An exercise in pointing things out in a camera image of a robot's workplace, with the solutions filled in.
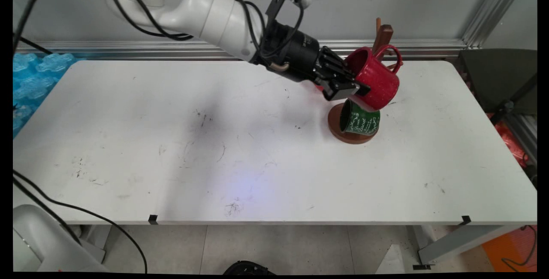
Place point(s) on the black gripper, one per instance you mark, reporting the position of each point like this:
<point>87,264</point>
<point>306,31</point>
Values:
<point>300,56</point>

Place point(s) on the red enamel mug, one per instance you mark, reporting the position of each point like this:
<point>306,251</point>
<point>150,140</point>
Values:
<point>377,81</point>

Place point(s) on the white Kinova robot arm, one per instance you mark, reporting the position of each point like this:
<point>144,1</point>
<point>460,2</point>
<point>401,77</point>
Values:
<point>206,13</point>

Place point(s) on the green enamel mug white print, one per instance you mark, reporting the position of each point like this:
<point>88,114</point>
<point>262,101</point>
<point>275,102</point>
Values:
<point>362,120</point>

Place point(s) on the brown wooden mug tree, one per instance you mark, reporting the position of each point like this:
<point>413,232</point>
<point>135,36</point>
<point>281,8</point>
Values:
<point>351,138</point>

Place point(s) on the dark grey panel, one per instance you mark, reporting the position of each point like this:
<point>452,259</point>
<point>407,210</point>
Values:
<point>493,73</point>

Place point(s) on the black stand bar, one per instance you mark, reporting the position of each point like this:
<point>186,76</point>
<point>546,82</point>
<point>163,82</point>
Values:
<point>508,106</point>

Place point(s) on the red plastic bag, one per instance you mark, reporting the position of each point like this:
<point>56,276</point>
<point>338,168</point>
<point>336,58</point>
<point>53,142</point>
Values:
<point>510,141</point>

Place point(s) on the black table edge clip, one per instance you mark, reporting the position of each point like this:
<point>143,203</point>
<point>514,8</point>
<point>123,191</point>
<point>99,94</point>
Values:
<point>465,219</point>
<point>152,219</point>

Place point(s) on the grey table leg with foot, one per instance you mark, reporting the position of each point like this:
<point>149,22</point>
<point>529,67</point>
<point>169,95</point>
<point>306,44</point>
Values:
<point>454,242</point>

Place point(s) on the black round floor object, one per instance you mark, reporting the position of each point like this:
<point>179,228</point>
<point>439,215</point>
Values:
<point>246,268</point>

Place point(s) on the orange floor mat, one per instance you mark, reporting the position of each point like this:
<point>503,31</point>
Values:
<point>514,249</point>

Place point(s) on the blue bubble wrap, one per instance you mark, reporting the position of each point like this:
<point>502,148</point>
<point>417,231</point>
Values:
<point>30,86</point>

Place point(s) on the white rounded machine housing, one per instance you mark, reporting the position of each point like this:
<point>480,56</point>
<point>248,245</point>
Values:
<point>38,244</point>

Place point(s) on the aluminium corner post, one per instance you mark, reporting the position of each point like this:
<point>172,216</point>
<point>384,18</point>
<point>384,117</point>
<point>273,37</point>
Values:
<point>493,10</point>

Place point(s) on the aluminium frame beam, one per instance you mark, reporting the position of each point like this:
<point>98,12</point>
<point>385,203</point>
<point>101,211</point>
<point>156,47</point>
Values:
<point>525,135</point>

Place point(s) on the aluminium wall rail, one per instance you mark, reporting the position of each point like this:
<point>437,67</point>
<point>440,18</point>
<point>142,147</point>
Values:
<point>128,50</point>

